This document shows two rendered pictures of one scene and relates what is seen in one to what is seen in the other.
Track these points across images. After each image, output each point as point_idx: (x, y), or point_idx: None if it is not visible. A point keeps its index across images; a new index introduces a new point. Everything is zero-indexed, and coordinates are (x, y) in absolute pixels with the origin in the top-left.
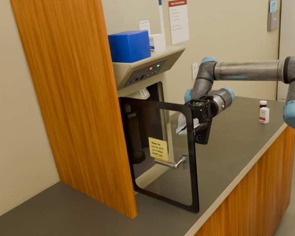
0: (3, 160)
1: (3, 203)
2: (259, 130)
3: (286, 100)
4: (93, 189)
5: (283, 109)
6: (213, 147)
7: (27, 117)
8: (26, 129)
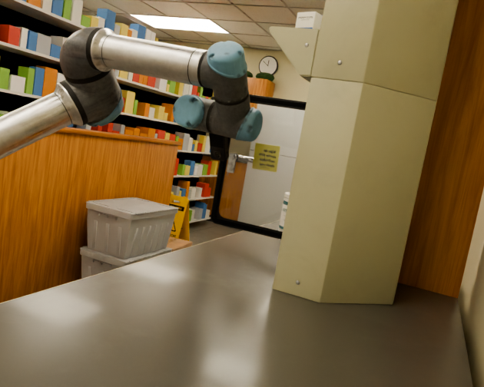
0: (481, 216)
1: (466, 270)
2: None
3: (119, 87)
4: None
5: (121, 100)
6: (189, 306)
7: None
8: None
